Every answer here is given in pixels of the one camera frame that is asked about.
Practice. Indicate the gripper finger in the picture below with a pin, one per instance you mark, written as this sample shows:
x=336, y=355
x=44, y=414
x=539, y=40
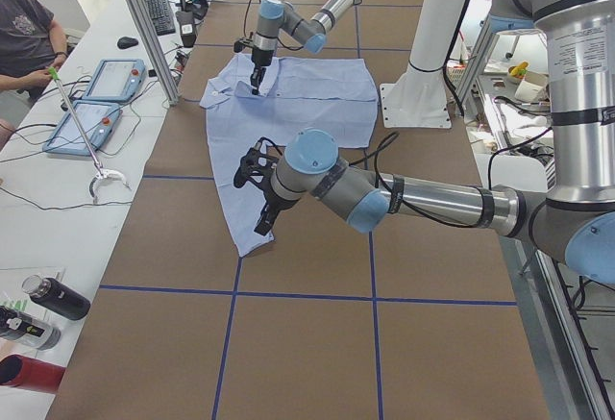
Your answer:
x=261, y=74
x=255, y=81

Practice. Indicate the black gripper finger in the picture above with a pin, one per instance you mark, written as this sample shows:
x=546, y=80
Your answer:
x=266, y=220

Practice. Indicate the light blue striped shirt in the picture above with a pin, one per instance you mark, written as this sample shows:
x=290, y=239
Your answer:
x=336, y=96

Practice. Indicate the grey box with label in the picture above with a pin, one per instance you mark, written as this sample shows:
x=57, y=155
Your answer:
x=187, y=28

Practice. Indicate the black keyboard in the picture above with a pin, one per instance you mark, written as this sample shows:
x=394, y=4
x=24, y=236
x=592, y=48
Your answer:
x=161, y=16

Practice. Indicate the black computer mouse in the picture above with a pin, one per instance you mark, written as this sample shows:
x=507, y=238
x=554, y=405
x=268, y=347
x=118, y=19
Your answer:
x=126, y=42

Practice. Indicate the upper blue teach pendant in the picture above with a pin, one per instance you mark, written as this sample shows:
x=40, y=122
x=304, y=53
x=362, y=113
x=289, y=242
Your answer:
x=115, y=81

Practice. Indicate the reacher grabber tool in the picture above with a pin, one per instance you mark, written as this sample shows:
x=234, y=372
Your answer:
x=102, y=173

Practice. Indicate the seated person grey shirt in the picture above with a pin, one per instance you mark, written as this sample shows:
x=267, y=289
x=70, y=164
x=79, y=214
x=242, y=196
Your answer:
x=32, y=42

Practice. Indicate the black water bottle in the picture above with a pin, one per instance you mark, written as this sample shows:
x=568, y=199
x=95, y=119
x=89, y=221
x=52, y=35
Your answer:
x=57, y=297

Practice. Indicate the grey labelled bottle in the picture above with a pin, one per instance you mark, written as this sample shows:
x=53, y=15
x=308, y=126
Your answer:
x=27, y=330

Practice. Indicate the red cylinder tube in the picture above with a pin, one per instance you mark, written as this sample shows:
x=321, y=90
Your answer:
x=31, y=374

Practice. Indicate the aluminium frame post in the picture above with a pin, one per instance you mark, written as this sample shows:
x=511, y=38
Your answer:
x=150, y=40

